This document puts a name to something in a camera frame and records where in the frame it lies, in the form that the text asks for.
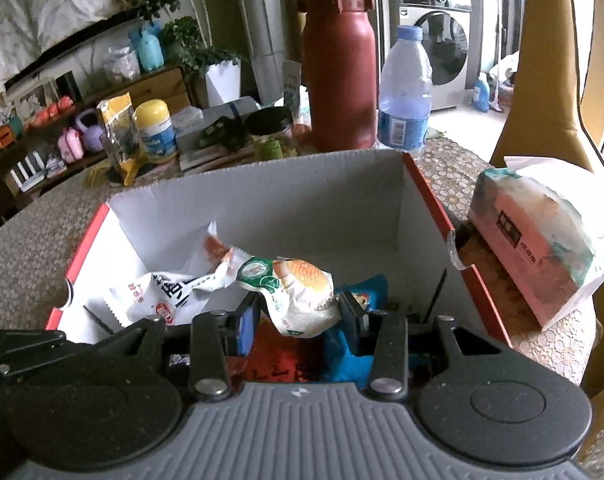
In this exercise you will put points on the clear plastic water bottle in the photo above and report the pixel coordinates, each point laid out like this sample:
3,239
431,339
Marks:
404,100

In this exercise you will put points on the purple kettlebell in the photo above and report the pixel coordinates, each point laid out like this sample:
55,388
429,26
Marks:
91,137

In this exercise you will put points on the grey standing air conditioner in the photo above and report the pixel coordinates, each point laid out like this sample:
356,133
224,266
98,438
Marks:
269,10

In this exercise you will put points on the clear bag with yellow label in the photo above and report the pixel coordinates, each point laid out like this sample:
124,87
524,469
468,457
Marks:
117,130

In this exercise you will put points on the black television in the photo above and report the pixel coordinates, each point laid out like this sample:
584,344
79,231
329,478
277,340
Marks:
72,46

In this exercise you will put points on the pink toy bag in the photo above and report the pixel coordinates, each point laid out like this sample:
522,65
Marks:
70,146

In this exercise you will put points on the blue snack packet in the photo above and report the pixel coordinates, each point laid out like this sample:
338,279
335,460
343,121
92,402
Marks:
344,360

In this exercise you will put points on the yellow giraffe chair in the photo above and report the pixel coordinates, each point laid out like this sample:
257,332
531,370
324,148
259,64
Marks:
547,60

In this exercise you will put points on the photo frame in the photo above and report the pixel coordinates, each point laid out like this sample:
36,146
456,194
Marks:
32,102

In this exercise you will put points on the red cardboard box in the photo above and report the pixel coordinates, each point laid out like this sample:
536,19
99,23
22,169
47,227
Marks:
307,195

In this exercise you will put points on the white patterned cloth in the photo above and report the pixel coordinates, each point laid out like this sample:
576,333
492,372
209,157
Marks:
42,10

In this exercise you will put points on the blue detergent bottle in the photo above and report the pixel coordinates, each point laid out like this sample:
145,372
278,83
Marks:
480,95

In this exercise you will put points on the yellow-lid white jar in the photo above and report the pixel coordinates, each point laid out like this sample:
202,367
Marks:
154,135

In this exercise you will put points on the grey cardboard box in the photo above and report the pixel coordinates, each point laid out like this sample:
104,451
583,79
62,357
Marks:
217,115

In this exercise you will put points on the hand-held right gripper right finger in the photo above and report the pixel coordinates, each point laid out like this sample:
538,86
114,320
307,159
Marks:
352,330

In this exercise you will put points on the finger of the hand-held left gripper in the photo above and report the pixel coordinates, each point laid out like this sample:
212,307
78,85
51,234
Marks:
17,347

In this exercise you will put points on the silver washing machine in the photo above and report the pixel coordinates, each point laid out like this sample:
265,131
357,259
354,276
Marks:
447,40

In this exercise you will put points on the soft tissue pack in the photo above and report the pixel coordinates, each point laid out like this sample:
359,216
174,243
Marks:
532,240

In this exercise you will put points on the black speaker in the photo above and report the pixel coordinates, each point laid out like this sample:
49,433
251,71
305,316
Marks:
68,85

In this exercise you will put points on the white plant pot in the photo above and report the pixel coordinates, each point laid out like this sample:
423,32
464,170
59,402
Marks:
223,82

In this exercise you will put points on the wooden drawer cabinet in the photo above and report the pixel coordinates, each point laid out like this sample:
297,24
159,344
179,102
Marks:
167,87

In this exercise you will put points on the black-lid jar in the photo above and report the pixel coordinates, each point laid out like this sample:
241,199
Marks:
272,125

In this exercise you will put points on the dark red thermos bottle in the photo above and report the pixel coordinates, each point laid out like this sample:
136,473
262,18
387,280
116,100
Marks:
339,70

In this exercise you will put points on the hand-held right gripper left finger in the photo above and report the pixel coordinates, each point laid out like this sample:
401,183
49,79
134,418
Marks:
244,332

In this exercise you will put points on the clear plastic bag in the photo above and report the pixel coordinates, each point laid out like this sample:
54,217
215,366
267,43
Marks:
121,65

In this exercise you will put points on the white red-print snack packet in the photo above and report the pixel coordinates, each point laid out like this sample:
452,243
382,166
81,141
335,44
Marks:
152,295

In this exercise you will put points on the red snack packet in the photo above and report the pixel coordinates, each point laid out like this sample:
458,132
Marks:
277,360

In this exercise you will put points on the orange toy figure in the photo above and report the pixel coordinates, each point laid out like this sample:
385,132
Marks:
52,109

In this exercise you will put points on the white paper card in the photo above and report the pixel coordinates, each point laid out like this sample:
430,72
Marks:
292,85

